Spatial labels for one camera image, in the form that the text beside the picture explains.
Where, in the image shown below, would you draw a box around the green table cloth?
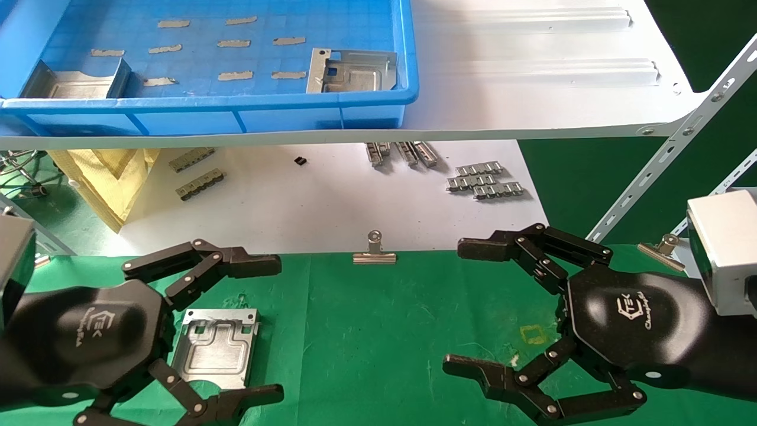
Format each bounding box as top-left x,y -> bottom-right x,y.
0,241 -> 757,426

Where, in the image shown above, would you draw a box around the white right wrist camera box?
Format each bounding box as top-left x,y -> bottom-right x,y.
686,188 -> 757,318

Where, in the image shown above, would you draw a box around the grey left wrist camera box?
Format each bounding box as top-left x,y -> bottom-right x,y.
0,214 -> 37,333

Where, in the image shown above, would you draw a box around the dark metal link strip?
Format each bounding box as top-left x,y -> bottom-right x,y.
176,169 -> 227,202
168,147 -> 216,173

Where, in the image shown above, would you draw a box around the silver metal link strip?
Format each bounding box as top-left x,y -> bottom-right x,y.
455,162 -> 505,177
365,142 -> 392,168
446,173 -> 498,192
411,141 -> 440,168
471,182 -> 526,201
394,141 -> 420,168

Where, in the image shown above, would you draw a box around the yellow fabric bag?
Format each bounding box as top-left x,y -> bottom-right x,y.
47,148 -> 161,233

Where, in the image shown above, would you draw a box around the u-shaped metal channel part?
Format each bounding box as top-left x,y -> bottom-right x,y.
20,57 -> 132,100

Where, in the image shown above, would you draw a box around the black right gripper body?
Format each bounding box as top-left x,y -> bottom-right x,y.
558,265 -> 716,388

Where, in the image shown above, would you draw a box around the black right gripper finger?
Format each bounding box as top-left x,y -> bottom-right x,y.
457,223 -> 614,296
443,337 -> 647,426

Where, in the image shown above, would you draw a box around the stamped silver metal plate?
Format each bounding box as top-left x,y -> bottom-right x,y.
171,307 -> 261,391

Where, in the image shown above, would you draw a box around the flat stamped metal bracket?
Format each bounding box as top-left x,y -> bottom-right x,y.
306,47 -> 399,95

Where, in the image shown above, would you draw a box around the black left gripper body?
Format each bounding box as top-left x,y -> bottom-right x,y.
21,278 -> 176,396

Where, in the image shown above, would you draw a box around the white metal shelf rack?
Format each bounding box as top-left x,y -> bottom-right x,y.
0,0 -> 757,257

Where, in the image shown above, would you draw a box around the blue plastic bin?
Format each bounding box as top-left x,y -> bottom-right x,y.
0,0 -> 420,138

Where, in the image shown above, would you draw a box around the tangled floor cables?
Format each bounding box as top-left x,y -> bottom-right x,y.
0,148 -> 50,199

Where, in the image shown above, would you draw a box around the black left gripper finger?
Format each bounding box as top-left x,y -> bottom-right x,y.
122,238 -> 283,312
73,358 -> 285,426

